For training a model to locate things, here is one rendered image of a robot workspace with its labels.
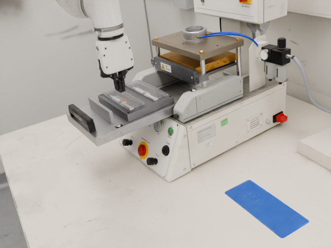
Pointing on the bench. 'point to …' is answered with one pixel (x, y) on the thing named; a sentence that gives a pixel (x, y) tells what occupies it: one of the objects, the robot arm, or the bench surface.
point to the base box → (226, 130)
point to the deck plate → (179, 88)
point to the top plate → (200, 42)
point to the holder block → (151, 106)
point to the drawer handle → (75, 111)
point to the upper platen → (224, 61)
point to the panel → (154, 144)
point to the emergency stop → (142, 150)
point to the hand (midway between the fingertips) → (119, 84)
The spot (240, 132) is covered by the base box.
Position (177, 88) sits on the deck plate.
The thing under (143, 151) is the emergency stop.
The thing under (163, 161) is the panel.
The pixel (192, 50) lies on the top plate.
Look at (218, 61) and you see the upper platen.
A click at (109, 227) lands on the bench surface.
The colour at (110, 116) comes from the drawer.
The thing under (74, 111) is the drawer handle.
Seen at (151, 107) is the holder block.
